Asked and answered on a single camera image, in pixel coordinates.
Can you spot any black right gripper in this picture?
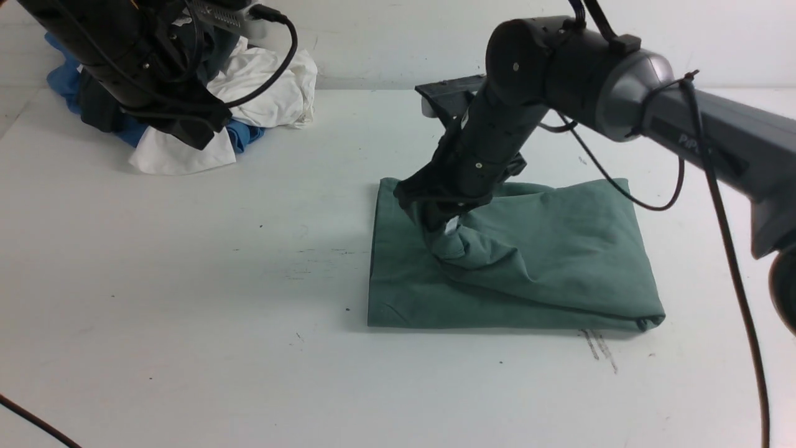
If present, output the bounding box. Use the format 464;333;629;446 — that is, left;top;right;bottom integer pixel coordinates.
394;80;548;231

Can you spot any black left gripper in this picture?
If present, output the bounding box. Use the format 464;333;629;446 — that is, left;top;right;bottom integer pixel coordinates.
21;1;231;150

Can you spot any green long sleeve shirt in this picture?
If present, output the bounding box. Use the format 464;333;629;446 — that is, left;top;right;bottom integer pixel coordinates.
367;178;665;332

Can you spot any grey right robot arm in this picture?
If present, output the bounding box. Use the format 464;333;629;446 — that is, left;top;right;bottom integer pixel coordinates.
395;16;795;330

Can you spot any black crumpled garment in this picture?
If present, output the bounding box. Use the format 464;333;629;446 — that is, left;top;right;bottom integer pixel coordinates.
60;69;149;147

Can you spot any blue crumpled garment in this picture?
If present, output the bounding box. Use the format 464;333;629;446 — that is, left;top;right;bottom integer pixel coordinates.
45;30;236;148

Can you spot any white crumpled garment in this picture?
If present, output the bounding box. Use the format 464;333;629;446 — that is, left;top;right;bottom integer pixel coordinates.
129;35;318;177

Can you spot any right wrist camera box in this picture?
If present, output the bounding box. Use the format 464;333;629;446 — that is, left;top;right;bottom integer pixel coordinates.
414;74;486;127

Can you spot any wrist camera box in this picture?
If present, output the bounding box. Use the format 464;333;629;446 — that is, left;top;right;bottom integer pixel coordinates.
188;1;267;40
414;74;486;127

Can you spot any black right camera cable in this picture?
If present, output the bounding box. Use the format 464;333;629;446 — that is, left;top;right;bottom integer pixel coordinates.
538;112;686;212

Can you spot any black camera cable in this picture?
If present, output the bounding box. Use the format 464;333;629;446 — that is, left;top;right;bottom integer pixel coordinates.
124;3;299;119
538;112;686;212

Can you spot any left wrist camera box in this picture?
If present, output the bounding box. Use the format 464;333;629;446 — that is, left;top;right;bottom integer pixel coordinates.
188;1;267;40

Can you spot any black left camera cable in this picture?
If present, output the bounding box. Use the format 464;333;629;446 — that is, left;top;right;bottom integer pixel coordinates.
124;3;299;119

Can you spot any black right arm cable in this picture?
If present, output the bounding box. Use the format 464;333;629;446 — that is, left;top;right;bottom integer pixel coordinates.
678;70;772;448

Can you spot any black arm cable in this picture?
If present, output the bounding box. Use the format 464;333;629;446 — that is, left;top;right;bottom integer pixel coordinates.
678;70;772;448
0;393;83;448

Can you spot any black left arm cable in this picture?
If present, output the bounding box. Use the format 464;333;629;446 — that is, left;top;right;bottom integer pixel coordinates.
0;393;83;448

